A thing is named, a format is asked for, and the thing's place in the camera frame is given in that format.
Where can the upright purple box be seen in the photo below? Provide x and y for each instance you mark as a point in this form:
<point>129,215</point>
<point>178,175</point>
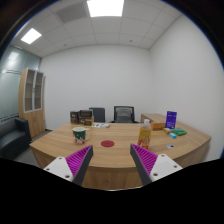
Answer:
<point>171,120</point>

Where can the wide dark brown box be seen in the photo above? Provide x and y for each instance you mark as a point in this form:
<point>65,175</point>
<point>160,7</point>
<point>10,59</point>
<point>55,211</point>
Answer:
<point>86,113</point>

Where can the wooden shelf cabinet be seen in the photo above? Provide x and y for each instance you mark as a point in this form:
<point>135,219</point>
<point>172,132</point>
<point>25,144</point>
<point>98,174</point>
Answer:
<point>33,120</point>

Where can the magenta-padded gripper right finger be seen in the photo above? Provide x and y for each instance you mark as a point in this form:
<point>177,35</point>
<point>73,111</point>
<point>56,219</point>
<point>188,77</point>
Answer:
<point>146,159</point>

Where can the small dark brown box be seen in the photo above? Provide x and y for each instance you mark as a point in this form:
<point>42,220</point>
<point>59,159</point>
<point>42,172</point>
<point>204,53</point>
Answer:
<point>74,117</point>

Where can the yellow-labelled drink bottle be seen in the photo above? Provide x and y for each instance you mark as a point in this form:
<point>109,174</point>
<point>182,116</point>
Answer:
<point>145,136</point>

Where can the small round silver object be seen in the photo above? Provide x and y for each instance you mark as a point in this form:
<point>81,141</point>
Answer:
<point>170,146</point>

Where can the green and white mug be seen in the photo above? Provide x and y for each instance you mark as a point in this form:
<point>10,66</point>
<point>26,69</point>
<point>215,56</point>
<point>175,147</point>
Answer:
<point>79,135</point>

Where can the flat green box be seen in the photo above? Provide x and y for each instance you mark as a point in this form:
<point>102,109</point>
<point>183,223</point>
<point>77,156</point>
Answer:
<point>179,131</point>

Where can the small light blue box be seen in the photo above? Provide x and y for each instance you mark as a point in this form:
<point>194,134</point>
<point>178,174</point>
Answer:
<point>172,135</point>

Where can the black mesh office chair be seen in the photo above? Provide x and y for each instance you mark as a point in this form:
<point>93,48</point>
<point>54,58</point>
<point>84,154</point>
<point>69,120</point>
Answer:
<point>124,114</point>

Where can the rectangular ceiling light panel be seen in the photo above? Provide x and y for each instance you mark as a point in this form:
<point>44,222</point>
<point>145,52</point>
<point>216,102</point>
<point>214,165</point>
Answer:
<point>31,36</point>
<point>105,8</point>

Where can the small tan box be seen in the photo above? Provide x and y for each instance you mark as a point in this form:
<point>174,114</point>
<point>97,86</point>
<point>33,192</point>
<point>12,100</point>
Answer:
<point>166,130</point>

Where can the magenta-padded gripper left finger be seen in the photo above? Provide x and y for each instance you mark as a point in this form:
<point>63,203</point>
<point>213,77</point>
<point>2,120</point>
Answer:
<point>78,160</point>

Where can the orange-brown box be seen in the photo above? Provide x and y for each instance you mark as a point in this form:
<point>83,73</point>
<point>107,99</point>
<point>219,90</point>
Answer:
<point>158,126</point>

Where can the grey ceiling air vent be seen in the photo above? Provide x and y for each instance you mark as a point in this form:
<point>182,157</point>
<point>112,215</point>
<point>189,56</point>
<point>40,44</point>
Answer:
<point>71,12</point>

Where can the flat round red coaster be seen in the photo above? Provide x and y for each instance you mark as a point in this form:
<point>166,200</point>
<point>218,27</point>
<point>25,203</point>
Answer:
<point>107,143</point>

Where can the black leather sofa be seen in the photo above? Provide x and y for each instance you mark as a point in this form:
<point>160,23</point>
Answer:
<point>13,140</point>

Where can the brown cardboard box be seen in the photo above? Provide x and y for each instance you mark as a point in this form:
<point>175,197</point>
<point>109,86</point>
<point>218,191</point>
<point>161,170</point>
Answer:
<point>88,121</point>

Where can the white and green booklet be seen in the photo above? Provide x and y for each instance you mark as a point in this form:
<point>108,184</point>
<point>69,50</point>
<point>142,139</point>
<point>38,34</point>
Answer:
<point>101,125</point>

